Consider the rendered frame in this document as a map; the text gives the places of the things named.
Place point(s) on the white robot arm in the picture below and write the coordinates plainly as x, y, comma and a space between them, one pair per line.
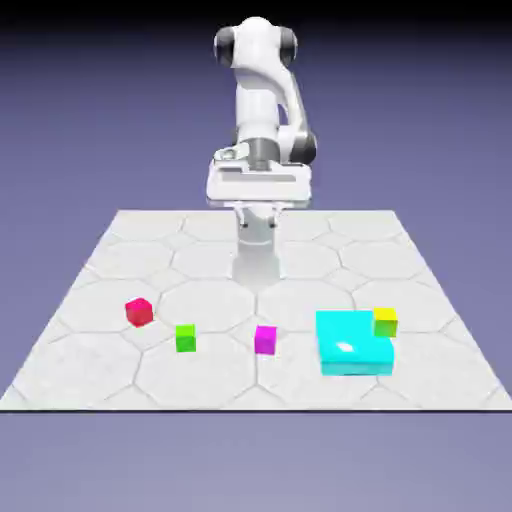
256, 104

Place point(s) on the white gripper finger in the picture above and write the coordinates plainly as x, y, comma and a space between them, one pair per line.
242, 216
274, 216

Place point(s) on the small red cube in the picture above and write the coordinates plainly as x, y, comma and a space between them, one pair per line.
139, 312

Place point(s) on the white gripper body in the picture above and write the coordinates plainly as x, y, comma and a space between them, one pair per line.
258, 188

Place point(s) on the large cyan box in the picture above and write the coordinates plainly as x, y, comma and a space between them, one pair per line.
352, 344

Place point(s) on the small magenta cube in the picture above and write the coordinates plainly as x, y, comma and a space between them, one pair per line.
265, 340

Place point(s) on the small green cube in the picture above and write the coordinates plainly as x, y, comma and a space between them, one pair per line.
185, 338

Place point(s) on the small yellow cube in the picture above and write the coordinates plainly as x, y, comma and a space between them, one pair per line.
385, 322

